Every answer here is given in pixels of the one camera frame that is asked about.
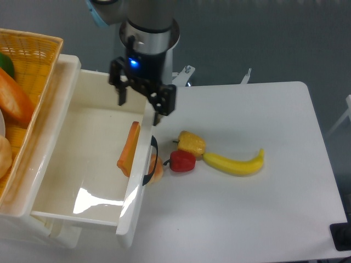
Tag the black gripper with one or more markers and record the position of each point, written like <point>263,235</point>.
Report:
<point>161,96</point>

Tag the orange crust bread slice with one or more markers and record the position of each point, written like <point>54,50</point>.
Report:
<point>126,158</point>

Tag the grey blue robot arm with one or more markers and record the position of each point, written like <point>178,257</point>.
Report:
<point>150,16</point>

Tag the upper white drawer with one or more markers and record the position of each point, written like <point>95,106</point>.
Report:
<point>82,184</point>

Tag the round bread bun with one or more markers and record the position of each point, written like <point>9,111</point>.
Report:
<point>158,174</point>

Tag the pale bread roll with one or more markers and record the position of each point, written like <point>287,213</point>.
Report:
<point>6,156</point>

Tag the yellow bell pepper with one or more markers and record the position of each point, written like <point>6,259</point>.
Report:
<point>191,143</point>

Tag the red bell pepper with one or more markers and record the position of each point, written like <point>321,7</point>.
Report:
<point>181,161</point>

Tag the yellow banana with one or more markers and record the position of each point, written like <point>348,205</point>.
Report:
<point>235,167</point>

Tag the orange woven basket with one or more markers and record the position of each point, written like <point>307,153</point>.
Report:
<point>34,57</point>

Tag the orange baguette loaf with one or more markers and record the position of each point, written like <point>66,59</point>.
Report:
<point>14,101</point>

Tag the green vegetable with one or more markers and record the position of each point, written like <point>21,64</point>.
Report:
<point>7,66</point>

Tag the black device at edge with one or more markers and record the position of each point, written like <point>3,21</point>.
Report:
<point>341,236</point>

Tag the white metal bracket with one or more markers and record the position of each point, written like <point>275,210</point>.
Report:
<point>182,78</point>

